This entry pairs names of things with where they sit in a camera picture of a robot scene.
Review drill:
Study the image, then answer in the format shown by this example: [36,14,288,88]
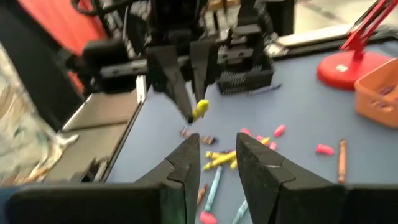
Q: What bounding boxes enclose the orange crayon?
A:
[338,138,348,185]

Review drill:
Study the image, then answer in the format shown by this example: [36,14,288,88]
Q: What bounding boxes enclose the light blue crayon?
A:
[203,165,223,213]

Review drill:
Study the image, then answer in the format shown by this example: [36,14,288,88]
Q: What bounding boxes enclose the purple crayon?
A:
[369,99,393,113]
[377,84,398,96]

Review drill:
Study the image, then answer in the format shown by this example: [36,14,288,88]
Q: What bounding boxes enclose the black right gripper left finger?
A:
[6,133,201,224]

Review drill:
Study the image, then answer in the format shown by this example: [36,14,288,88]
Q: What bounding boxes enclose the red desk lamp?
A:
[316,0,398,91]

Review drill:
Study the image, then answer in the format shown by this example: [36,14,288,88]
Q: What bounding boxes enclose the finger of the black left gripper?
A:
[189,39,219,103]
[145,45,196,124]

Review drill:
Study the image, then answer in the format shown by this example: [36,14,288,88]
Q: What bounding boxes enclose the yellow crayon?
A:
[203,151,237,171]
[205,150,225,160]
[191,98,210,123]

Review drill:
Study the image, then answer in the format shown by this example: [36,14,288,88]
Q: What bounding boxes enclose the orange plastic bin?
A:
[353,58,398,129]

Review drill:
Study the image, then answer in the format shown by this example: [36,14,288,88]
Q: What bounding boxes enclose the black table frame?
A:
[43,27,398,187]

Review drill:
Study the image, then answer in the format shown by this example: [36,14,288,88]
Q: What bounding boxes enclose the silver corner bracket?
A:
[134,73,147,104]

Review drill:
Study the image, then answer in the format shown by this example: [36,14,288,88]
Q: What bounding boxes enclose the black corner post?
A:
[0,0,86,131]

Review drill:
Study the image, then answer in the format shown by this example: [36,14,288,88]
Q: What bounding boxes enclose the red background panel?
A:
[17,0,108,94]

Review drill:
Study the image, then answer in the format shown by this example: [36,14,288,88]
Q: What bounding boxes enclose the patterned white cloth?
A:
[0,43,80,186]

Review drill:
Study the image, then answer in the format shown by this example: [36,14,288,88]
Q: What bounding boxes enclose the black mesh basket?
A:
[215,63,275,96]

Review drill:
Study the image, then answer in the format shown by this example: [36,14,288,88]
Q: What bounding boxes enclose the violet crayon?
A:
[179,128,218,146]

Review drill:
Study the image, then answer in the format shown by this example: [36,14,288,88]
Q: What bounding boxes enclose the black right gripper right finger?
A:
[236,132,398,224]

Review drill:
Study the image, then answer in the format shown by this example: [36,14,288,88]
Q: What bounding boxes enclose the red-brown crayon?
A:
[196,184,208,206]

